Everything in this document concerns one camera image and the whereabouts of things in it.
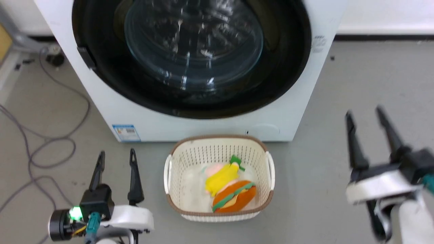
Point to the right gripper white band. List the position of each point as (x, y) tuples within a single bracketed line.
[(379, 184)]

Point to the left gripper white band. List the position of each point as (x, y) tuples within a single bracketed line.
[(130, 218)]

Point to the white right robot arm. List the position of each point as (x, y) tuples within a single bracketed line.
[(415, 223)]

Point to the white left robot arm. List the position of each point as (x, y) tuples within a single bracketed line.
[(112, 241)]

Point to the white front-load washing machine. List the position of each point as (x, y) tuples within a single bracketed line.
[(210, 127)]

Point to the black round glass washer door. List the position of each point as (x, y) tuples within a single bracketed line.
[(190, 51)]

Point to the blue energy label sticker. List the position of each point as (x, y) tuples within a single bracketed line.
[(126, 133)]

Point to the teal left gripper connector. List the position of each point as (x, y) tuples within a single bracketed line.
[(93, 225)]

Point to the teal gripper connector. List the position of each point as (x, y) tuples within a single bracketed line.
[(93, 225), (429, 183)]

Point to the teal right gripper connector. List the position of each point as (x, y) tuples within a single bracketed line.
[(429, 183)]

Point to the cream plastic laundry basket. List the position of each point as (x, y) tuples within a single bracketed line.
[(190, 159)]

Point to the pink plush toy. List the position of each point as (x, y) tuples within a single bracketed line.
[(213, 169)]

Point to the yellow plush toy green leaf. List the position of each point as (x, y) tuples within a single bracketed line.
[(222, 178)]

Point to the small grey text sticker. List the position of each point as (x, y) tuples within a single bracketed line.
[(318, 44)]

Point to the orange burger plush toy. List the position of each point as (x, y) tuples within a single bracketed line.
[(237, 200)]

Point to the wooden board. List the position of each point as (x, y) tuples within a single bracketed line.
[(4, 42)]

